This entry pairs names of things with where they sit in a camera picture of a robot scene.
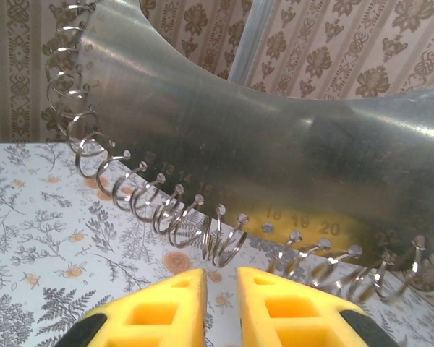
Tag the aluminium frame post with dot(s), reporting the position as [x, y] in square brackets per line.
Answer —
[249, 36]

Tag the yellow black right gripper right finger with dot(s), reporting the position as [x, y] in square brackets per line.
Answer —
[275, 325]

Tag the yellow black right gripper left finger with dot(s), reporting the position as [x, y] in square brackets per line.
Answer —
[159, 325]

